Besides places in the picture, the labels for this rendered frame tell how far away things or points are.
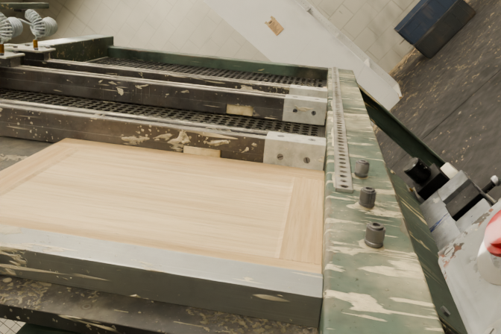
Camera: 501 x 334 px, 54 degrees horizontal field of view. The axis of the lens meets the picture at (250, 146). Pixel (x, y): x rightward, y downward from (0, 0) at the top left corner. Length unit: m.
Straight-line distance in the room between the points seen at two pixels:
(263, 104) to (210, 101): 0.16
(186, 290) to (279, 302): 0.11
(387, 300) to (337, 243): 0.13
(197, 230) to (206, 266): 0.14
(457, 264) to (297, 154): 0.68
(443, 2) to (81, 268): 4.78
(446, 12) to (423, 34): 0.28
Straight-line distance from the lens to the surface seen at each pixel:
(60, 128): 1.15
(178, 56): 2.46
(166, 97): 1.52
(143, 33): 6.78
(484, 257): 0.34
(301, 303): 0.57
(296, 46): 4.81
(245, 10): 4.86
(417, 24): 5.13
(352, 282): 0.58
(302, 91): 1.63
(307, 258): 0.67
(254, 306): 0.58
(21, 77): 1.72
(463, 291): 0.34
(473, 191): 0.80
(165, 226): 0.73
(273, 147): 1.01
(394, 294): 0.58
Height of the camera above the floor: 1.11
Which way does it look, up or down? 4 degrees down
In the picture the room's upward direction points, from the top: 49 degrees counter-clockwise
